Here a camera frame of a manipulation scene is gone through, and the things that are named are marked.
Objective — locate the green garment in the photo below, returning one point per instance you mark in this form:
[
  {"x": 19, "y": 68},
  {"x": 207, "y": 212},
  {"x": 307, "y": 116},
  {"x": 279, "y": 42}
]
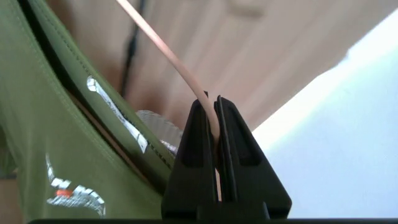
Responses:
[{"x": 62, "y": 140}]

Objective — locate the black clothes rack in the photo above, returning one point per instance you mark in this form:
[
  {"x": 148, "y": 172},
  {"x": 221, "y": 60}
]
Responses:
[{"x": 130, "y": 49}]

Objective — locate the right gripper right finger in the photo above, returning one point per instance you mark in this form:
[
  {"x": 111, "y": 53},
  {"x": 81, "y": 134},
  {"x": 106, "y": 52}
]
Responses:
[{"x": 252, "y": 183}]

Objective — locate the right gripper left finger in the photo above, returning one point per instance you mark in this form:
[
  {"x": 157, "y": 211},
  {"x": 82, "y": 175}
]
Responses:
[{"x": 189, "y": 180}]

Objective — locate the white laundry basket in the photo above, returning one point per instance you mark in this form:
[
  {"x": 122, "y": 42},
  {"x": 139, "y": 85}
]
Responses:
[{"x": 161, "y": 127}]

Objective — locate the pink clothes hanger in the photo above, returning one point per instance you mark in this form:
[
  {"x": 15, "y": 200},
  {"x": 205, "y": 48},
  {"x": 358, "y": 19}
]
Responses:
[{"x": 174, "y": 60}]

